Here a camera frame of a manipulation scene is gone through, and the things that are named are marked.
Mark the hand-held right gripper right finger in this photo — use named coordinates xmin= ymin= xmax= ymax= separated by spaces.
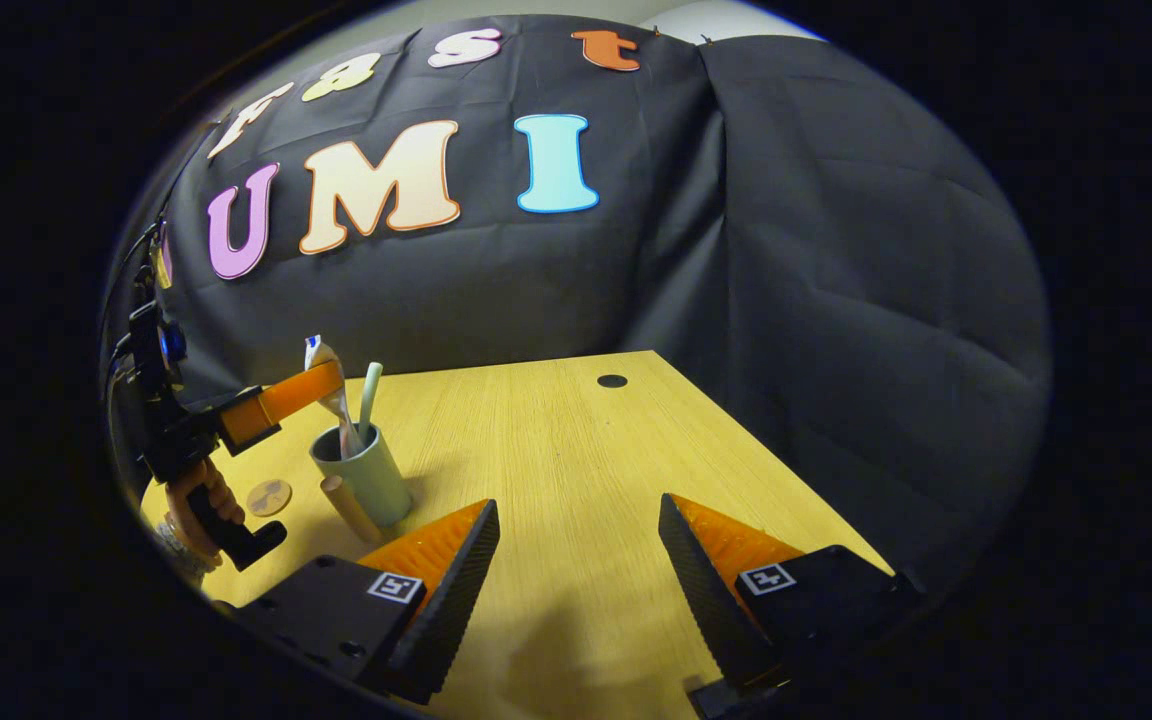
xmin=658 ymin=492 xmax=927 ymax=716

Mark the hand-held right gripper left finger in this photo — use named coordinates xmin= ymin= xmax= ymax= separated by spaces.
xmin=221 ymin=498 xmax=502 ymax=706

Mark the white toothpaste tube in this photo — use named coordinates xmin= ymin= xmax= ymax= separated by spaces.
xmin=303 ymin=335 xmax=363 ymax=459

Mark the pale green toothbrush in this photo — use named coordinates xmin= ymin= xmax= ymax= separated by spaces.
xmin=356 ymin=362 xmax=385 ymax=443

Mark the round brown coaster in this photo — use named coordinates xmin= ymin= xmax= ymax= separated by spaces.
xmin=246 ymin=479 xmax=293 ymax=517

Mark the pale cup with wooden handle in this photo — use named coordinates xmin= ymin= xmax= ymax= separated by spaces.
xmin=310 ymin=424 xmax=415 ymax=547

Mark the wooden desktop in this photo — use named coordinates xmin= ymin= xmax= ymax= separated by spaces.
xmin=141 ymin=350 xmax=897 ymax=720

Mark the black backdrop cloth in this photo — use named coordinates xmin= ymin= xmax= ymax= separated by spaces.
xmin=101 ymin=15 xmax=1052 ymax=601

